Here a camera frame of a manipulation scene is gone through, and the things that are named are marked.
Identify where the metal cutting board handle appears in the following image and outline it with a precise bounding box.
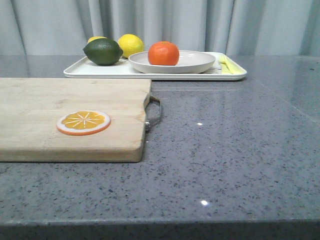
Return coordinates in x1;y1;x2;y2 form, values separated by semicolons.
144;94;163;133

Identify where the yellow plastic fork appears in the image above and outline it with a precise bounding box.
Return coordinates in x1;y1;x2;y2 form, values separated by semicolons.
218;54;232;74

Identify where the white bear print tray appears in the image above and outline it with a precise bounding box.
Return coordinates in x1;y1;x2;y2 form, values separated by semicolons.
63;52;247;81

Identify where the dark green lime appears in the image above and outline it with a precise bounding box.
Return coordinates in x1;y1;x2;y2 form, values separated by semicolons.
83;38;123;66

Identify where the orange slice toy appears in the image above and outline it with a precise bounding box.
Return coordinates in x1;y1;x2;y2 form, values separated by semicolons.
56;110;111;136

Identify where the wooden cutting board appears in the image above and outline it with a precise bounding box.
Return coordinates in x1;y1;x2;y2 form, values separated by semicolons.
0;78;151;163

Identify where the grey curtain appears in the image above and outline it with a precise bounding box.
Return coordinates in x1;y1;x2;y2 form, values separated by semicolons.
0;0;320;56

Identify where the orange mandarin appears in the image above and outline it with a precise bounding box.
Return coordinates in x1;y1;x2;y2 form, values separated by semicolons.
147;41;180;66

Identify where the yellow plastic utensil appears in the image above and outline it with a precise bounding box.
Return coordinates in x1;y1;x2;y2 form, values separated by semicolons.
226;59;245;75

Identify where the yellow lemon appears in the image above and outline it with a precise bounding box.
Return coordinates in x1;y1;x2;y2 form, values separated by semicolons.
118;34;145;58
87;36;106;44

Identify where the beige round plate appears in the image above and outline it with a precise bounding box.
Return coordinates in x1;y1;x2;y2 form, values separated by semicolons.
128;50;216;74

